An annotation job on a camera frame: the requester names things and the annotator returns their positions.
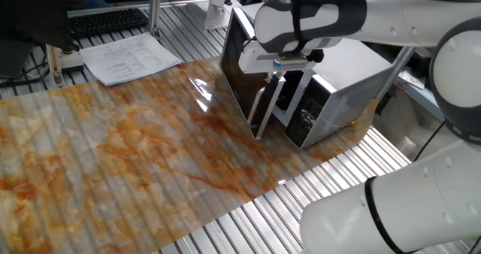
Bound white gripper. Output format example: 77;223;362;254
238;39;320;84

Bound microwave door with handle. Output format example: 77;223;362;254
219;8;286;141

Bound silver microwave body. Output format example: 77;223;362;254
240;2;395;150

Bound white stand on plate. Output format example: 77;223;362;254
167;0;236;32

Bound printed paper sheets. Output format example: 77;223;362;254
79;32;182;86

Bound black keyboard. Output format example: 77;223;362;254
68;8;150;39

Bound orange marble pattern mat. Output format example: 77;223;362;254
0;56;379;254

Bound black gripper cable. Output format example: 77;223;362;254
242;35;259;55

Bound slanted aluminium frame post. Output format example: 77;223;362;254
375;46;415;101

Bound thin black hanging cable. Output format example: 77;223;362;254
413;120;446;162

